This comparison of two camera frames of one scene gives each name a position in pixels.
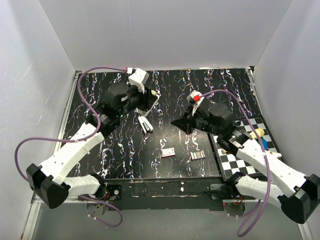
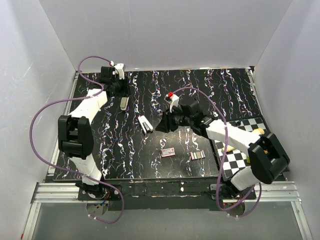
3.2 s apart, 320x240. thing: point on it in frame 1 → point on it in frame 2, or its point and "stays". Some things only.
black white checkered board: x=231 y=165 stays
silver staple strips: x=197 y=155 stays
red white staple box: x=168 y=152 stays
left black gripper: x=147 y=99 → x=125 y=94
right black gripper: x=185 y=122 → x=166 y=123
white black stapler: x=147 y=127 stays
